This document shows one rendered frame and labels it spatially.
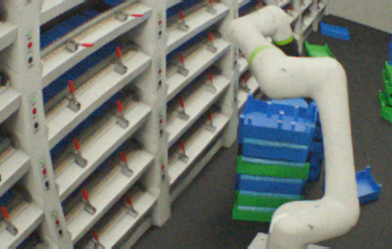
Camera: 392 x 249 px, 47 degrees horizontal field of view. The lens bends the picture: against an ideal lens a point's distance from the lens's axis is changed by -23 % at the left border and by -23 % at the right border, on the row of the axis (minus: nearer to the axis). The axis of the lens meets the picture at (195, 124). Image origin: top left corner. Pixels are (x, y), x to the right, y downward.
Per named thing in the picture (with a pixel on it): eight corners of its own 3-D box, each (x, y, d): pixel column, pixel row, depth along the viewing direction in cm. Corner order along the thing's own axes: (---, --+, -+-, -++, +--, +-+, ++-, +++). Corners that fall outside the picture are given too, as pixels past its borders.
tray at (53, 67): (148, 18, 179) (157, -4, 173) (39, 92, 131) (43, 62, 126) (106, 1, 183) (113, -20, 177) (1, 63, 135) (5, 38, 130)
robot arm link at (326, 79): (365, 229, 132) (347, 52, 142) (320, 242, 130) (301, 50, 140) (351, 230, 145) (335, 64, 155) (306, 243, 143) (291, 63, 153)
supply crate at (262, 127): (315, 121, 218) (316, 103, 214) (312, 145, 201) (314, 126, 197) (247, 111, 224) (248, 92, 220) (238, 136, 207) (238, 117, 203)
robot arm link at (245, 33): (290, 70, 158) (275, 39, 153) (258, 86, 159) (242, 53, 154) (260, 35, 190) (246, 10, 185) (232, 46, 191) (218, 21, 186)
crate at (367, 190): (365, 177, 247) (368, 165, 243) (378, 198, 230) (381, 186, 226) (321, 189, 242) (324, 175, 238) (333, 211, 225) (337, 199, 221)
